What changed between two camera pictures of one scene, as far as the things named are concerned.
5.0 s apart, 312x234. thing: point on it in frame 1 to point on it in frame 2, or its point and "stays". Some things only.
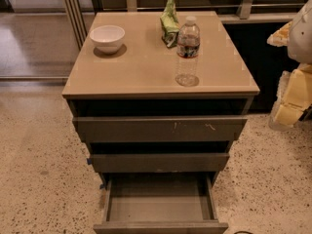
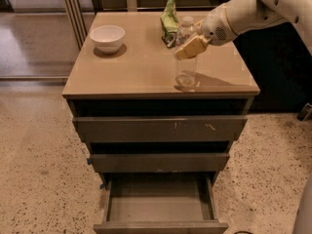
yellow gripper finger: x=293 y=97 to x=192 y=48
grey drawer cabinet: x=142 y=128 stays
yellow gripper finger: x=280 y=37 to x=199 y=25
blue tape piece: x=89 y=161 stays
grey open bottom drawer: x=159 y=203 stays
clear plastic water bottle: x=188 y=41 stays
